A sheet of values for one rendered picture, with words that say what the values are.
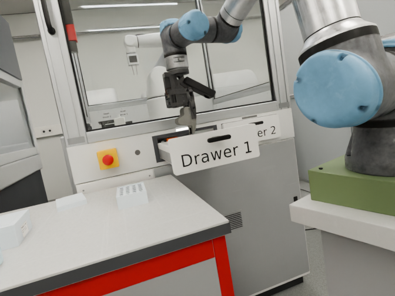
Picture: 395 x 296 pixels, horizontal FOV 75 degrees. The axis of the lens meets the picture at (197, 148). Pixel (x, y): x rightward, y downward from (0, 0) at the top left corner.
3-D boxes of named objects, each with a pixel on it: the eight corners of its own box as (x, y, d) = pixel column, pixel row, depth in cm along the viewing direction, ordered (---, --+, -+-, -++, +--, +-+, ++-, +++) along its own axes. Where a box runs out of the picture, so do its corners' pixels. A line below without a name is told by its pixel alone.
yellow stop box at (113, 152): (119, 167, 99) (116, 148, 98) (100, 171, 97) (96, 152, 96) (119, 165, 104) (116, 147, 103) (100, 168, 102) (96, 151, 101)
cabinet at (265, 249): (314, 283, 138) (297, 136, 129) (117, 367, 108) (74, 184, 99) (235, 222, 229) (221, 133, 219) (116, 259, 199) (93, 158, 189)
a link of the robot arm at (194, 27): (218, 8, 74) (197, 23, 83) (184, 5, 68) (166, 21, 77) (222, 37, 75) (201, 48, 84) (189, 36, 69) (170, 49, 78)
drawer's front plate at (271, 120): (281, 136, 124) (278, 113, 123) (226, 148, 116) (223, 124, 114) (278, 136, 126) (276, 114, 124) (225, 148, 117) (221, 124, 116)
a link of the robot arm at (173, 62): (183, 59, 89) (190, 53, 81) (186, 72, 90) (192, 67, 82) (162, 61, 87) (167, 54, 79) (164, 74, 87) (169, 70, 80)
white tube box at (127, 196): (149, 202, 74) (146, 189, 73) (118, 210, 72) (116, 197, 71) (145, 192, 86) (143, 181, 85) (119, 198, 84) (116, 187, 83)
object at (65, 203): (87, 203, 84) (86, 198, 84) (57, 212, 80) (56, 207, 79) (83, 196, 95) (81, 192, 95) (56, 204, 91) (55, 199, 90)
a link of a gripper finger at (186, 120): (179, 136, 86) (174, 108, 85) (196, 133, 88) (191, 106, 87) (181, 136, 83) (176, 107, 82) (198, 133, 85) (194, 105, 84)
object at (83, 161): (294, 137, 129) (291, 107, 127) (74, 184, 99) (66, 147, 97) (220, 134, 219) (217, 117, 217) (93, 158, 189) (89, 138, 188)
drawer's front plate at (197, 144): (260, 156, 85) (255, 123, 83) (174, 175, 76) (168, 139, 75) (257, 155, 86) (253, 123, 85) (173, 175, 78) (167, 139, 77)
